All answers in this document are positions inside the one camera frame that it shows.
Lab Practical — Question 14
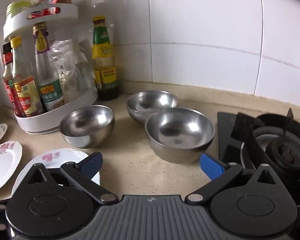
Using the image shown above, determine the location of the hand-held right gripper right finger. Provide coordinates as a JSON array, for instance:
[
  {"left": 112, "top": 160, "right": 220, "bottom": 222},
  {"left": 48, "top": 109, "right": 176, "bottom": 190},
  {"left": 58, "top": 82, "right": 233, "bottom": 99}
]
[{"left": 185, "top": 152, "right": 278, "bottom": 204}]

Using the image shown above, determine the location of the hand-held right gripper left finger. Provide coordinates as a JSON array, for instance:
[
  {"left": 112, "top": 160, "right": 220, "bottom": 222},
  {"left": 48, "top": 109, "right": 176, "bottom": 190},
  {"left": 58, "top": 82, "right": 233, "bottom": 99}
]
[{"left": 25, "top": 151, "right": 119, "bottom": 204}]

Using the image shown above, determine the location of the stainless steel bowl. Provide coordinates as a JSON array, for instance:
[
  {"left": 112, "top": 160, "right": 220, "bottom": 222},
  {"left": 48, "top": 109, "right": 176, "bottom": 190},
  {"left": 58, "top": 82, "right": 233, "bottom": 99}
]
[
  {"left": 144, "top": 107, "right": 215, "bottom": 164},
  {"left": 126, "top": 90, "right": 178, "bottom": 124},
  {"left": 59, "top": 105, "right": 115, "bottom": 148}
]

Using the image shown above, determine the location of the black gas stove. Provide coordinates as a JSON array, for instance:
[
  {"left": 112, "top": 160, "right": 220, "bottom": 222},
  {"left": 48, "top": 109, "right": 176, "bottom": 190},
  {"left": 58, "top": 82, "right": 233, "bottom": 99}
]
[{"left": 217, "top": 108, "right": 300, "bottom": 240}]

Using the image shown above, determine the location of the white two-tier spice rack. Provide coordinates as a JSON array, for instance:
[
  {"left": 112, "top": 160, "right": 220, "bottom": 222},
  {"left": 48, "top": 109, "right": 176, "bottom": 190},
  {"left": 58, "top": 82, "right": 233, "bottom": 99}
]
[{"left": 3, "top": 3, "right": 99, "bottom": 134}]

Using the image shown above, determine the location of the stove burner head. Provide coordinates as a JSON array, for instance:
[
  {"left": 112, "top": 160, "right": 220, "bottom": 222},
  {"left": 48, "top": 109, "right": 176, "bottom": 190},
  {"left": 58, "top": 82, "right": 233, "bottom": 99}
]
[{"left": 265, "top": 137, "right": 300, "bottom": 178}]

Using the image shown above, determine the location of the red label sauce bottle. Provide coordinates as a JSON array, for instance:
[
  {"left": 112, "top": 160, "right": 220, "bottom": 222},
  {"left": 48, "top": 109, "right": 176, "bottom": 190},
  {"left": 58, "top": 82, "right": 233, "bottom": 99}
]
[{"left": 2, "top": 42, "right": 27, "bottom": 117}]

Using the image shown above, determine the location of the yellow cap vinegar bottle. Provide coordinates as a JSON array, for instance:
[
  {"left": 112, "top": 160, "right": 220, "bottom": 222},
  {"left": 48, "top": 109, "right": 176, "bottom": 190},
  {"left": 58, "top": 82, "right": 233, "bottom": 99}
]
[{"left": 9, "top": 36, "right": 45, "bottom": 117}]

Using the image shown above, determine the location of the purple label clear bottle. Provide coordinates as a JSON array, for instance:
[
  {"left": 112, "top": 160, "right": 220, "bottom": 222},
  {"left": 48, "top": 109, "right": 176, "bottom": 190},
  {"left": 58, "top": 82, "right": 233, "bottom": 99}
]
[{"left": 32, "top": 23, "right": 65, "bottom": 112}]

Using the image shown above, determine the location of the clear plastic bag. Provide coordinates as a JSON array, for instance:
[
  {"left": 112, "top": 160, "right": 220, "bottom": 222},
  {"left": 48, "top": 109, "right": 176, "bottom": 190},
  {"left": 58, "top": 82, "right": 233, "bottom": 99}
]
[{"left": 50, "top": 39, "right": 97, "bottom": 100}]

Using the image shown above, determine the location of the green yellow label bottle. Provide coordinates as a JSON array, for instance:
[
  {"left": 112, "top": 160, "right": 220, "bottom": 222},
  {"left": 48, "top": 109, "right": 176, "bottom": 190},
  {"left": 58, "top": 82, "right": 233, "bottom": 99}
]
[{"left": 92, "top": 16, "right": 119, "bottom": 100}]

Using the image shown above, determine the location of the green lid jar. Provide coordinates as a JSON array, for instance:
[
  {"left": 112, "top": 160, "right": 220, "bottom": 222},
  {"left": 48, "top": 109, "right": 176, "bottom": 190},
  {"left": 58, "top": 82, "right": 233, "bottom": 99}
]
[{"left": 6, "top": 1, "right": 33, "bottom": 18}]

